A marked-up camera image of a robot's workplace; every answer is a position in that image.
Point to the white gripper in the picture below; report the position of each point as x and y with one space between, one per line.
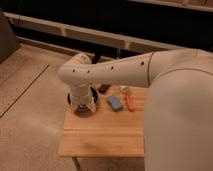
81 95

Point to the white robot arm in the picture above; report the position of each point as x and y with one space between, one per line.
178 111

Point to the dark ceramic bowl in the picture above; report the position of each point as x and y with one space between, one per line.
84 110

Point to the blue sponge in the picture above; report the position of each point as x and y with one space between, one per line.
114 102

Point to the wooden table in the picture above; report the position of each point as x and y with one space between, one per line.
105 133

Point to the grey cabinet corner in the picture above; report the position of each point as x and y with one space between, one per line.
8 40

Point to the black post base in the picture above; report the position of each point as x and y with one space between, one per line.
96 58

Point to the orange handled tool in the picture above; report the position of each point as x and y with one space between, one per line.
129 102

